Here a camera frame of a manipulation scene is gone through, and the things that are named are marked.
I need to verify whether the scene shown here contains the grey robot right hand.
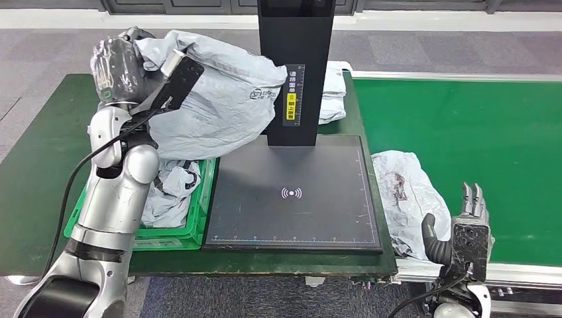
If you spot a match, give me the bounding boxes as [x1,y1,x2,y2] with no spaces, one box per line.
[421,182,490,266]

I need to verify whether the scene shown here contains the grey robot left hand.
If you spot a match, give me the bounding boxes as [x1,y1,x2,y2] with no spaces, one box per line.
[89,26,161,106]

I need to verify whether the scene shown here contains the grey parcel faded print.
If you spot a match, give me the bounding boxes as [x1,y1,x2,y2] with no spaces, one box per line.
[370,150,453,260]

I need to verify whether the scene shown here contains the large grey parcel red print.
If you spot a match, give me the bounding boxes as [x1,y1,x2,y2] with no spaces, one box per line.
[133,29,288,161]

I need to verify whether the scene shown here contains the grey parcel black print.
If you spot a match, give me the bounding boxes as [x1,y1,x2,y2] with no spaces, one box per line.
[140,158,203,229]

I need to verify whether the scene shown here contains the green conveyor belt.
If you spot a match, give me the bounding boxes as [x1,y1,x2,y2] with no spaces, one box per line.
[353,78,562,266]

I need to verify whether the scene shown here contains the flat grey stacked parcel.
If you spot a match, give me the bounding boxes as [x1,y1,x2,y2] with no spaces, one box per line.
[318,95,347,125]
[323,60,348,98]

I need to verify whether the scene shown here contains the dark cabinet doors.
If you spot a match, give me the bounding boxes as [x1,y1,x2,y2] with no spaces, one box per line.
[99,0,502,14]

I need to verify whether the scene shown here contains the black scanner column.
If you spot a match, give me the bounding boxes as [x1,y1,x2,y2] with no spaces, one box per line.
[257,0,337,147]

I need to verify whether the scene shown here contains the green plastic crate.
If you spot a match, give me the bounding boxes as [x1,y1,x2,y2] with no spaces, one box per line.
[64,158,218,252]

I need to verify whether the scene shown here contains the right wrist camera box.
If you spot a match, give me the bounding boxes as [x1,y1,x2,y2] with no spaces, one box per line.
[449,223,492,282]

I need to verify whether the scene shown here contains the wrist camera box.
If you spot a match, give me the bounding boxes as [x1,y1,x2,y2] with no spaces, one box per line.
[151,49,205,111]
[449,223,492,282]

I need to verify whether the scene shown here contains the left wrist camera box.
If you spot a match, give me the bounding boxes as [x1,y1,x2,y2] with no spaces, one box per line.
[151,49,205,111]

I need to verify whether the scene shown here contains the black scanner base plate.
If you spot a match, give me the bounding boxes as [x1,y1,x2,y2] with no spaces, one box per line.
[202,134,384,256]

